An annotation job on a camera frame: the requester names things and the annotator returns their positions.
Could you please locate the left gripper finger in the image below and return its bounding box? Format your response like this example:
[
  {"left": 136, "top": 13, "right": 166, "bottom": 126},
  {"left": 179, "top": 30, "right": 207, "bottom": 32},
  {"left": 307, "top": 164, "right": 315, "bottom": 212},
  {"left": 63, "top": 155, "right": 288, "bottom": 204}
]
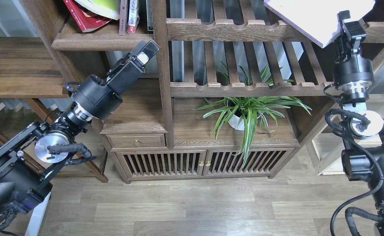
[{"left": 136, "top": 40, "right": 160, "bottom": 65}]

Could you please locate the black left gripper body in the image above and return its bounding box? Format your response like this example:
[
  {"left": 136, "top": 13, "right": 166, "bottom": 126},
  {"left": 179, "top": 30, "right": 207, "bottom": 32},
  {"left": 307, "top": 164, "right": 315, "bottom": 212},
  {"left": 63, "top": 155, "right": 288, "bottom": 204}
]
[{"left": 73, "top": 54, "right": 145, "bottom": 121}]

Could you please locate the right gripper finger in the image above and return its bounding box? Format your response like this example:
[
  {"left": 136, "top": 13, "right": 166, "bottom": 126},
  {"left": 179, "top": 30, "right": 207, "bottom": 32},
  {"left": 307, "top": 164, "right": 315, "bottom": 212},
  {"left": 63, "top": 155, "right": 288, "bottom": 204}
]
[{"left": 338, "top": 10, "right": 351, "bottom": 24}]

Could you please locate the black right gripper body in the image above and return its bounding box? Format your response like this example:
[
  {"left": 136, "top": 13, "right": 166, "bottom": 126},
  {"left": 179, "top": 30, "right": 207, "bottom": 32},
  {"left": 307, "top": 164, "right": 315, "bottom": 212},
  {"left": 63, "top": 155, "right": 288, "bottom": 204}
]
[{"left": 333, "top": 21, "right": 374, "bottom": 92}]

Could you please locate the white thick book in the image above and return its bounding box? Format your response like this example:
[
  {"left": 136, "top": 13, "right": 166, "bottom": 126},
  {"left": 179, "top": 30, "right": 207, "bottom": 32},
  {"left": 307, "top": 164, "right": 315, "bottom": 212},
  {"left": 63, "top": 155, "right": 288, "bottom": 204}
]
[{"left": 264, "top": 0, "right": 376, "bottom": 48}]

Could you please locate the yellow-green cover book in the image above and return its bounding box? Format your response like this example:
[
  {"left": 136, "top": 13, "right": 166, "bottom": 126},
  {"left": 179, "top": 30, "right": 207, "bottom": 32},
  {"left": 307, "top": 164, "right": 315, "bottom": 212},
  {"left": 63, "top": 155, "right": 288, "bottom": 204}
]
[{"left": 76, "top": 0, "right": 120, "bottom": 20}]

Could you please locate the red cover book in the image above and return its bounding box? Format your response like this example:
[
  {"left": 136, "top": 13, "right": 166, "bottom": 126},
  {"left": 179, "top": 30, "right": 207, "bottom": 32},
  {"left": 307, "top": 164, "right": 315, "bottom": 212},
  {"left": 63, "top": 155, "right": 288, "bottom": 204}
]
[{"left": 64, "top": 0, "right": 111, "bottom": 32}]

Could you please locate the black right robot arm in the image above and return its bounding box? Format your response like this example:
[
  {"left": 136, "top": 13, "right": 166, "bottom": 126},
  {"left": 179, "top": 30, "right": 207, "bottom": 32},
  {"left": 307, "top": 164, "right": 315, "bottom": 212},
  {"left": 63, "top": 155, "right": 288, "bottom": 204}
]
[{"left": 324, "top": 10, "right": 384, "bottom": 236}]

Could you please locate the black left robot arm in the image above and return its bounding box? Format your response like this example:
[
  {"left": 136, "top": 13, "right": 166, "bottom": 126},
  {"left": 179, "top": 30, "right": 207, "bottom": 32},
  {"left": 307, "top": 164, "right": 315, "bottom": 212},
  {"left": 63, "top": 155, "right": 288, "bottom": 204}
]
[{"left": 0, "top": 40, "right": 160, "bottom": 231}]

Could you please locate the light wooden shelf unit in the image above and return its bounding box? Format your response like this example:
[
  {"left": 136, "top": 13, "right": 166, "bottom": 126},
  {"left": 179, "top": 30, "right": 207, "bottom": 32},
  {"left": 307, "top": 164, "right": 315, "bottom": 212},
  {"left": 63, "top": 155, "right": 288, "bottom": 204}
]
[{"left": 306, "top": 65, "right": 384, "bottom": 175}]

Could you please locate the red white upright book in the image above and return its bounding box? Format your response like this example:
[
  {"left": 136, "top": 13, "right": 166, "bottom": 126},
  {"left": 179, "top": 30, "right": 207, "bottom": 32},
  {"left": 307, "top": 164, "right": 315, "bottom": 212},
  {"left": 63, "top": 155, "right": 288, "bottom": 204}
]
[{"left": 127, "top": 0, "right": 140, "bottom": 34}]

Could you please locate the dark upright book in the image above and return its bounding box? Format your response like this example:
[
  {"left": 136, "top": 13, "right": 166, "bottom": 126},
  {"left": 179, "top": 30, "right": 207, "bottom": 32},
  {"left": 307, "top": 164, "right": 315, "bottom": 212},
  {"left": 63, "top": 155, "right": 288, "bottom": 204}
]
[{"left": 145, "top": 0, "right": 154, "bottom": 34}]

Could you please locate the dark wooden bookshelf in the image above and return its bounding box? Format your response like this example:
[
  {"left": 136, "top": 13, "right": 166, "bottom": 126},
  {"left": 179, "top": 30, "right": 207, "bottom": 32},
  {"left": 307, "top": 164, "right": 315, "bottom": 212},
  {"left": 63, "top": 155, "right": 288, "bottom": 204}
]
[{"left": 18, "top": 0, "right": 384, "bottom": 185}]

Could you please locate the green spider plant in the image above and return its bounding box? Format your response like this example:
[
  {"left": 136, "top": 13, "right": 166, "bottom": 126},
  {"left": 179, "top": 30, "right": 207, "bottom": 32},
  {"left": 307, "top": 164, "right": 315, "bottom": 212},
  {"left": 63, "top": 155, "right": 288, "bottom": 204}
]
[{"left": 192, "top": 61, "right": 312, "bottom": 169}]

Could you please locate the white plant pot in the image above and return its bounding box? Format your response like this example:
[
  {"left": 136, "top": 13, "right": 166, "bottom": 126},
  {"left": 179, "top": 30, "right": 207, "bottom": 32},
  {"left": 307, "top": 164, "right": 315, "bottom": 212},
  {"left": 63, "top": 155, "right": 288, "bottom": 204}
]
[{"left": 226, "top": 100, "right": 261, "bottom": 132}]

